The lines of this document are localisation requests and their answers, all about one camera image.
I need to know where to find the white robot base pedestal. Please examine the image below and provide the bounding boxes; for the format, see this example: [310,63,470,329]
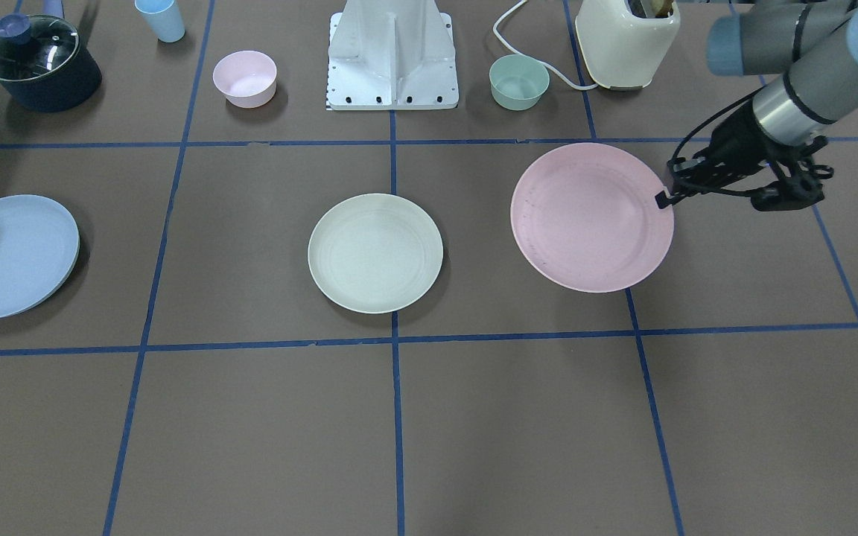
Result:
[325,1,460,111]

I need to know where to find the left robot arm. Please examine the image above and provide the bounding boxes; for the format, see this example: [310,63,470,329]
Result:
[655,1,858,211]

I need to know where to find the light blue cup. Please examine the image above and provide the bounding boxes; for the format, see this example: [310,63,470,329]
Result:
[134,0,186,43]

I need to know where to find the cream toaster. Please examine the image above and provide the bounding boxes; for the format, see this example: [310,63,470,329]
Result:
[574,1,681,91]

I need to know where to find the blue plate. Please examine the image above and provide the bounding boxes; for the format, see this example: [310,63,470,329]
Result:
[0,194,80,319]

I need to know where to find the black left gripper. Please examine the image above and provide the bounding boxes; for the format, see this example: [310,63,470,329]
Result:
[655,112,780,209]

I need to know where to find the cream plate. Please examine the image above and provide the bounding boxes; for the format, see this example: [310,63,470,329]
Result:
[307,193,444,313]

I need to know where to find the dark blue pot with lid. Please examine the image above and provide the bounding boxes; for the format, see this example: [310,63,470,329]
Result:
[0,1,103,113]

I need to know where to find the pink bowl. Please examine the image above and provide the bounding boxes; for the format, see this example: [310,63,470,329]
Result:
[212,50,279,109]

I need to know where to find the green bowl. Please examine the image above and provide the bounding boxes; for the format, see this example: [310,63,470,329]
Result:
[488,54,550,112]

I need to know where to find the pink plate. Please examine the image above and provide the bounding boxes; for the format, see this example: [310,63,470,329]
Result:
[509,143,675,294]

